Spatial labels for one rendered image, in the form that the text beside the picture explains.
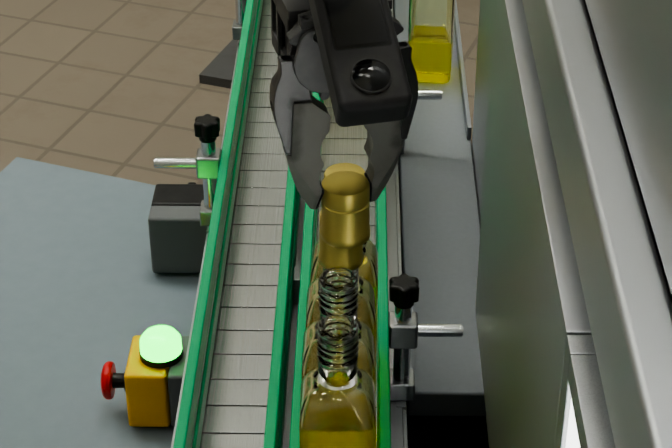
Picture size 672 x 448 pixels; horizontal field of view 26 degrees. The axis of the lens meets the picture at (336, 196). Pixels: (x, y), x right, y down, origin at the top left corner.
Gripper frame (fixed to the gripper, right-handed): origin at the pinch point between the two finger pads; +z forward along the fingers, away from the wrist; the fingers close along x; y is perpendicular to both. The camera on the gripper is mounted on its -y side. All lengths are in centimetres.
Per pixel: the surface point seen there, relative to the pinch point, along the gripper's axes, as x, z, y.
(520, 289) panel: -9.1, 2.1, -11.1
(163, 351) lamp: 11, 38, 34
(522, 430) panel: -7.4, 8.6, -17.3
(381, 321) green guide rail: -8.1, 26.7, 18.9
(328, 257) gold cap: -0.4, 10.3, 7.1
